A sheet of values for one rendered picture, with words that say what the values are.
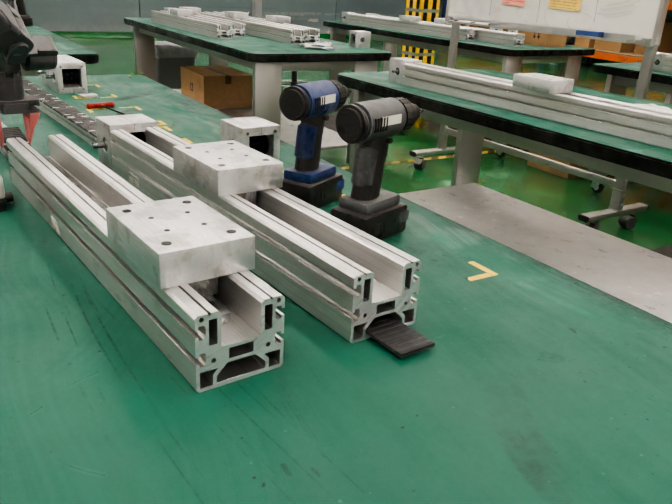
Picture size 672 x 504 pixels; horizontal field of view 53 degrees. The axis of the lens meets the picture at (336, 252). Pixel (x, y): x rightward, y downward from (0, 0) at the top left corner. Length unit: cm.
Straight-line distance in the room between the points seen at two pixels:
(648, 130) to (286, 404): 163
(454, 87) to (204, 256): 199
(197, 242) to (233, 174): 29
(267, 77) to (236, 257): 312
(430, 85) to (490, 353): 199
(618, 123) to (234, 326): 164
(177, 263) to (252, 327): 10
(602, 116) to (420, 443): 167
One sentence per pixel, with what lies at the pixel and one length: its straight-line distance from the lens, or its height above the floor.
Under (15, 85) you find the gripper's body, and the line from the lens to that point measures 154.
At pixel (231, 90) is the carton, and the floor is 35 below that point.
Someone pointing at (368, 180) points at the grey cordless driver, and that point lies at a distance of 105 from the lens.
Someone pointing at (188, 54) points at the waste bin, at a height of 47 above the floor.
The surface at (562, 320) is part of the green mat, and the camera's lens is 91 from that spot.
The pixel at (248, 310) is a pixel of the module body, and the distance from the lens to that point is 71.
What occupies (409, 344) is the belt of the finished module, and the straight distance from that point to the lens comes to 77.
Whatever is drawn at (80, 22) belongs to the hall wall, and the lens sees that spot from 1258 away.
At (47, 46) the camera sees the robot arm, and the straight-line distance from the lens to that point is 155.
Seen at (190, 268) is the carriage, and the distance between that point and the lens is 71.
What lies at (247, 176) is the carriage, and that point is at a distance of 100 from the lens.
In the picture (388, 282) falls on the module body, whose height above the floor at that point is 83.
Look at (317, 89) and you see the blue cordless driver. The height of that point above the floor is 99.
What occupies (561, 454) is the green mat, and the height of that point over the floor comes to 78.
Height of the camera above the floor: 117
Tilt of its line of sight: 22 degrees down
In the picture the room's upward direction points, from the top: 3 degrees clockwise
